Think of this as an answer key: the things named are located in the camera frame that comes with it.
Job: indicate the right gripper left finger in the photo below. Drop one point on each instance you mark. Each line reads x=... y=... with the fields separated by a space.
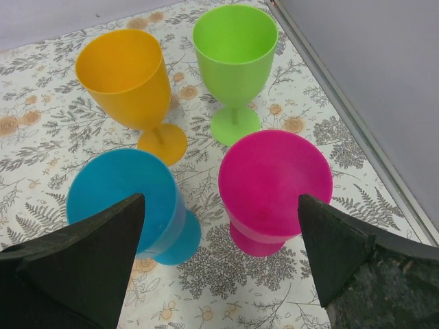
x=74 y=277

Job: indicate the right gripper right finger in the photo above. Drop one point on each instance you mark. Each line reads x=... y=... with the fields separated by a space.
x=366 y=277

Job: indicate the blue plastic wine glass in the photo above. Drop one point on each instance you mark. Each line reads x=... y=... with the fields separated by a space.
x=171 y=233

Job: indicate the pink plastic wine glass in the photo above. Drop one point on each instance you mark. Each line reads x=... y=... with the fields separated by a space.
x=260 y=180

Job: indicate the orange plastic wine glass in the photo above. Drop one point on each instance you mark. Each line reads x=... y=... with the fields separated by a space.
x=125 y=73

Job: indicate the green plastic wine glass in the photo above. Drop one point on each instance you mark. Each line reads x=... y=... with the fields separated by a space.
x=235 y=46

